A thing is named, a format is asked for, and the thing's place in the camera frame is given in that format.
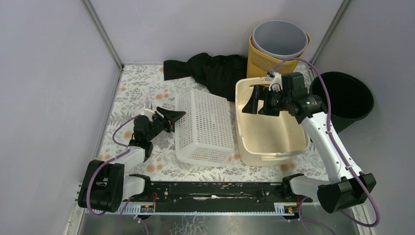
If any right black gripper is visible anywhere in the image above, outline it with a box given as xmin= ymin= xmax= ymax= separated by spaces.
xmin=241 ymin=85 xmax=291 ymax=117

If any white perforated plastic basket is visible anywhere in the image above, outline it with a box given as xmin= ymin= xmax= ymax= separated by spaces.
xmin=174 ymin=89 xmax=234 ymax=167

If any cream plastic basket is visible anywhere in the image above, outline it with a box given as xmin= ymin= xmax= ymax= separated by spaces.
xmin=235 ymin=77 xmax=311 ymax=166

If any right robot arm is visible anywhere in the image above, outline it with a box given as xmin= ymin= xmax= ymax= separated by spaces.
xmin=242 ymin=72 xmax=378 ymax=213

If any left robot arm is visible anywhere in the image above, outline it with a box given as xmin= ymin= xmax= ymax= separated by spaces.
xmin=77 ymin=107 xmax=186 ymax=216

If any yellow wastebasket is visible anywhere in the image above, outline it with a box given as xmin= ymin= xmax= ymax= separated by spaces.
xmin=246 ymin=35 xmax=299 ymax=78

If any black cloth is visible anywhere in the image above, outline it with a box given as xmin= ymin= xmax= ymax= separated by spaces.
xmin=163 ymin=52 xmax=248 ymax=102

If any grey plastic bin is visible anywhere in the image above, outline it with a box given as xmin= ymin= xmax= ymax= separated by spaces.
xmin=252 ymin=20 xmax=310 ymax=59

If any black round bucket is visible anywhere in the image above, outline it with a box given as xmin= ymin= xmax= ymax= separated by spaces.
xmin=321 ymin=71 xmax=374 ymax=133

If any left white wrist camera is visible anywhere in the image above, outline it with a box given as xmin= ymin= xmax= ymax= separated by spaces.
xmin=141 ymin=102 xmax=155 ymax=120

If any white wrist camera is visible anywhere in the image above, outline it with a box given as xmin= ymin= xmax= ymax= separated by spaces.
xmin=267 ymin=71 xmax=282 ymax=92
xmin=141 ymin=102 xmax=155 ymax=120

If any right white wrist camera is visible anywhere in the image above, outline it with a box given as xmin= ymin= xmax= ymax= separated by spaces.
xmin=267 ymin=71 xmax=282 ymax=92

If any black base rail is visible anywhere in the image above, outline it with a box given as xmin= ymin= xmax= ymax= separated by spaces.
xmin=132 ymin=181 xmax=298 ymax=214

